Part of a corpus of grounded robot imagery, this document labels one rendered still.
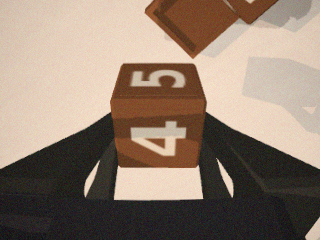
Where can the brown wooden tray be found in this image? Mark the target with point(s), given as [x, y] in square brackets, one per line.
[192, 24]

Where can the brown wooden number cube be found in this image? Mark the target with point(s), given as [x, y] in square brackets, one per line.
[158, 112]
[249, 10]

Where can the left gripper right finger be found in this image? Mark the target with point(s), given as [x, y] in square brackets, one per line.
[258, 169]

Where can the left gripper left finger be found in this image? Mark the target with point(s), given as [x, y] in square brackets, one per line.
[62, 168]

